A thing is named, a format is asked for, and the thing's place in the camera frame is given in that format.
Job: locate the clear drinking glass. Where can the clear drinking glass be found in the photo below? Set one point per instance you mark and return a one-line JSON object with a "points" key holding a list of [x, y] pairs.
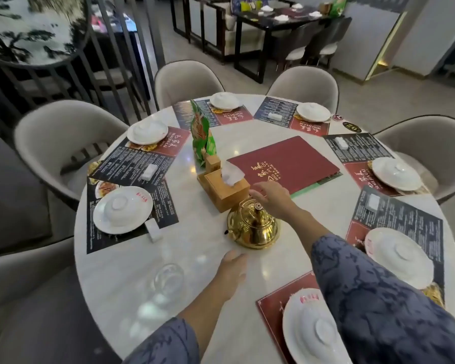
{"points": [[168, 280]]}

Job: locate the dark background chair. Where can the dark background chair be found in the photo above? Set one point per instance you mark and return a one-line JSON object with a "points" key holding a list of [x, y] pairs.
{"points": [[335, 37], [299, 45]]}

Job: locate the black and red paper placemat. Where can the black and red paper placemat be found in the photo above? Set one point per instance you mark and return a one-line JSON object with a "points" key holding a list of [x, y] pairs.
{"points": [[185, 111], [163, 208], [358, 147], [402, 214], [271, 307], [125, 164], [273, 106]]}

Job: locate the person's left forearm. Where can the person's left forearm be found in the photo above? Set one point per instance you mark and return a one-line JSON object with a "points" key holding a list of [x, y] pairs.
{"points": [[204, 318]]}

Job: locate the person's right hand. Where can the person's right hand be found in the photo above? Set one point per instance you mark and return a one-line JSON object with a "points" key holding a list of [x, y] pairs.
{"points": [[278, 202]]}

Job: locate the dark framed booth seat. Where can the dark framed booth seat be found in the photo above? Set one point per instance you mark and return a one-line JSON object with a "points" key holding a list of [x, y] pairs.
{"points": [[216, 26]]}

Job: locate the small wooden toothpick holder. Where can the small wooden toothpick holder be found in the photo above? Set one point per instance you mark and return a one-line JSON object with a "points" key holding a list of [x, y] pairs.
{"points": [[212, 163]]}

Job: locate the person's right forearm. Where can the person's right forearm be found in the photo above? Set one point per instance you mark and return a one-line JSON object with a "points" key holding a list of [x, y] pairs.
{"points": [[364, 291]]}

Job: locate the white bowl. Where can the white bowl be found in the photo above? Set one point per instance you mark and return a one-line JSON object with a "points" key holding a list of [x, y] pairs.
{"points": [[396, 170], [123, 208], [400, 252], [148, 128], [322, 333], [225, 99], [313, 109]]}

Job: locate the round painted tree panel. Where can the round painted tree panel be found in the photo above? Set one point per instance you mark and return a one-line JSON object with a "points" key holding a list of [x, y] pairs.
{"points": [[30, 26]]}

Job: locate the black slatted partition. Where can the black slatted partition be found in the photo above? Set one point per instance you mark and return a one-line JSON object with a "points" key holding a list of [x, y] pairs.
{"points": [[136, 53]]}

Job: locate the person's right fingers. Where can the person's right fingers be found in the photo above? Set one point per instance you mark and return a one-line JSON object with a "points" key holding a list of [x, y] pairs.
{"points": [[261, 191]]}

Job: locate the round red sticker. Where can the round red sticker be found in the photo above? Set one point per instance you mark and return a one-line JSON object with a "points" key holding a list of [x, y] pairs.
{"points": [[337, 117]]}

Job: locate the gold metal teapot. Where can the gold metal teapot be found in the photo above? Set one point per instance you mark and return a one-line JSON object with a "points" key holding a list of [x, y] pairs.
{"points": [[254, 229]]}

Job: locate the green standing menu card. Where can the green standing menu card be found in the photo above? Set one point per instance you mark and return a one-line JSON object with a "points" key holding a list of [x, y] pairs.
{"points": [[201, 132]]}

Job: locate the person's left hand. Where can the person's left hand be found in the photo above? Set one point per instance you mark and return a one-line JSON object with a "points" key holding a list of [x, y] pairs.
{"points": [[229, 272]]}

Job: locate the person's left fingers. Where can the person's left fingers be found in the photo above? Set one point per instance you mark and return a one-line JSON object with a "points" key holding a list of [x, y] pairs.
{"points": [[238, 258]]}

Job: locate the wooden tissue box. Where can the wooden tissue box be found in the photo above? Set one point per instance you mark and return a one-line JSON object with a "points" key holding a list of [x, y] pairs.
{"points": [[222, 191]]}

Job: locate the red menu book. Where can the red menu book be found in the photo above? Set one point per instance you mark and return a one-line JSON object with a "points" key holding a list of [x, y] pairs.
{"points": [[288, 161]]}

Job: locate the white plate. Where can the white plate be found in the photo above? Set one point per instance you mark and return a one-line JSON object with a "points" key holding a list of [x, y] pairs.
{"points": [[381, 181], [292, 333], [301, 118], [375, 257], [136, 140], [102, 225], [214, 106]]}

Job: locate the beige upholstered chair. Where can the beige upholstered chair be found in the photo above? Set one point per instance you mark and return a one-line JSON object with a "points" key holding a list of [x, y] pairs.
{"points": [[185, 81], [30, 299], [303, 85], [428, 144], [53, 136]]}

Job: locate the white wet wipe packet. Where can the white wet wipe packet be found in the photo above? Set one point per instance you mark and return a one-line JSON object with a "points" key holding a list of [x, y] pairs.
{"points": [[341, 143], [149, 172], [275, 116], [373, 202], [154, 230]]}

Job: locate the white tissue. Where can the white tissue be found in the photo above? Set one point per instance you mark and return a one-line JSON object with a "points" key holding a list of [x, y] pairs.
{"points": [[232, 173]]}

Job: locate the green menu sheet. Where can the green menu sheet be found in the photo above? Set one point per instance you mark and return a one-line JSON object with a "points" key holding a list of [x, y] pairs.
{"points": [[318, 183]]}

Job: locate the dark background dining table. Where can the dark background dining table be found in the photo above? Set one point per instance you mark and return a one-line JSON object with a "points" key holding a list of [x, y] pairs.
{"points": [[265, 24]]}

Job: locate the black oval table sign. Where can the black oval table sign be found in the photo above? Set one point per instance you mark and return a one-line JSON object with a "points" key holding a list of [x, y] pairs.
{"points": [[352, 127]]}

